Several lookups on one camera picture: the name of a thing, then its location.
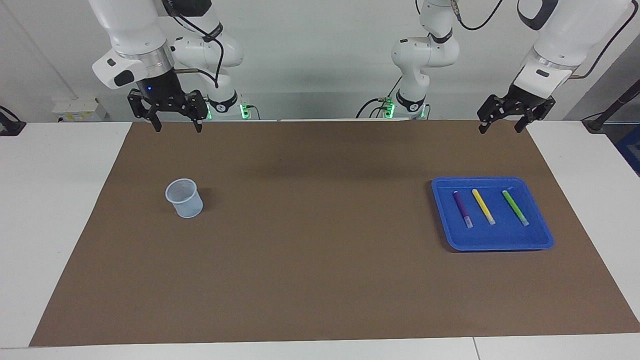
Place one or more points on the purple marker pen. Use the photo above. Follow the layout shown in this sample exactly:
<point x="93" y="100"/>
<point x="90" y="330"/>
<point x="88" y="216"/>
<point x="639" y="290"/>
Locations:
<point x="463" y="209"/>

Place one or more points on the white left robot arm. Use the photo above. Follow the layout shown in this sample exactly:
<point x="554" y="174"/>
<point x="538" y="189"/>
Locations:
<point x="565" y="35"/>

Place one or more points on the green marker pen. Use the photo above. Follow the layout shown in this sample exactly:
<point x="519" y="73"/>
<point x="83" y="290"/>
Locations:
<point x="515" y="207"/>

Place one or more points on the black clamp mount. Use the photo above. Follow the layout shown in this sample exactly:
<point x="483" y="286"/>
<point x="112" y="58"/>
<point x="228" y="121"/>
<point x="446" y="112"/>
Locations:
<point x="9" y="126"/>

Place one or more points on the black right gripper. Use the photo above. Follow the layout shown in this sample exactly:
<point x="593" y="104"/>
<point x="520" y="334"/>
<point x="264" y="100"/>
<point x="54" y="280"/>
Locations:
<point x="160" y="87"/>

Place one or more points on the yellow marker pen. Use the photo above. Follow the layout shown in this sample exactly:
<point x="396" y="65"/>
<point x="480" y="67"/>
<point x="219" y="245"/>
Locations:
<point x="483" y="206"/>

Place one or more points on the blue floor object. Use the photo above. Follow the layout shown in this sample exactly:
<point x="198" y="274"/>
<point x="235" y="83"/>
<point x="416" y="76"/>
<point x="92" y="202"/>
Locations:
<point x="631" y="150"/>

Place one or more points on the blue plastic tray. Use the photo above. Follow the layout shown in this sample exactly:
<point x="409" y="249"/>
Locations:
<point x="480" y="235"/>

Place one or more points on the white wall socket box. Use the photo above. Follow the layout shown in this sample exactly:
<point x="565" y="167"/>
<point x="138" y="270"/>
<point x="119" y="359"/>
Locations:
<point x="77" y="109"/>

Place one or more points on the brown table mat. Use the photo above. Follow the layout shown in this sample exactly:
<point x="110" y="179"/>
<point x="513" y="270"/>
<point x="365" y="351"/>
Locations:
<point x="320" y="260"/>

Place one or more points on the translucent plastic cup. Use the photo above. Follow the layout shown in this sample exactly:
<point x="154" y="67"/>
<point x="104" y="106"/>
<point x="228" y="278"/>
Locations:
<point x="186" y="202"/>

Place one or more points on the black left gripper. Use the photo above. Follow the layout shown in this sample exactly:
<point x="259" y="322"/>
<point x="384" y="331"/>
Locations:
<point x="520" y="95"/>

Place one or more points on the black stand pole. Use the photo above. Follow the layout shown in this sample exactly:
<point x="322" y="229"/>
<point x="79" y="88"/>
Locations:
<point x="612" y="107"/>

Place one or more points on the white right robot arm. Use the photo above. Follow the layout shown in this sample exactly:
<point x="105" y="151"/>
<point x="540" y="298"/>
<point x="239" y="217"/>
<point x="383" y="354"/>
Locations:
<point x="130" y="30"/>

